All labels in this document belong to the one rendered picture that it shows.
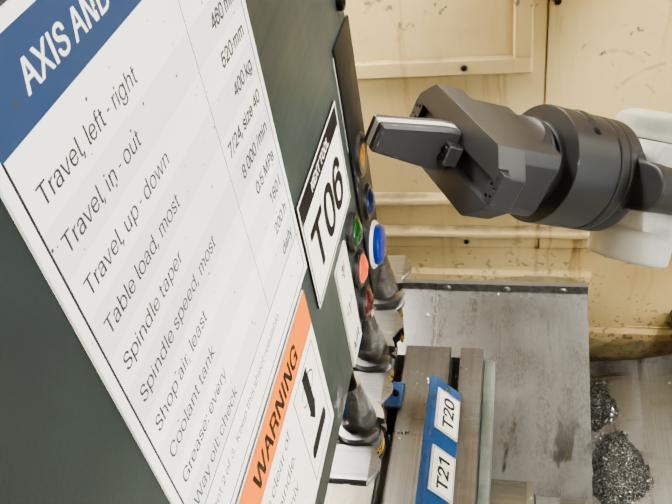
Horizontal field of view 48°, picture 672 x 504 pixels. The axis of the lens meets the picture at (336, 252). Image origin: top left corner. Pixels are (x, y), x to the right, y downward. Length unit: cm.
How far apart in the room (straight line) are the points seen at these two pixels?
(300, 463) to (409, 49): 95
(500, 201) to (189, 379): 29
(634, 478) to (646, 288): 36
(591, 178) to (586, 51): 72
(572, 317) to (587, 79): 50
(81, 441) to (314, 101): 25
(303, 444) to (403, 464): 88
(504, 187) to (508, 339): 107
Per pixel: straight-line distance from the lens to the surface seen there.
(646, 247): 64
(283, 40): 36
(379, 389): 96
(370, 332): 95
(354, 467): 90
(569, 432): 151
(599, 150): 56
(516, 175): 49
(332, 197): 43
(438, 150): 52
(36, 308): 18
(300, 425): 39
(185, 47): 25
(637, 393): 168
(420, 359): 140
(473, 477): 125
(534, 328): 155
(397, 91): 131
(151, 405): 23
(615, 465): 158
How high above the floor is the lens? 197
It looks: 41 degrees down
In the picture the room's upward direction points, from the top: 11 degrees counter-clockwise
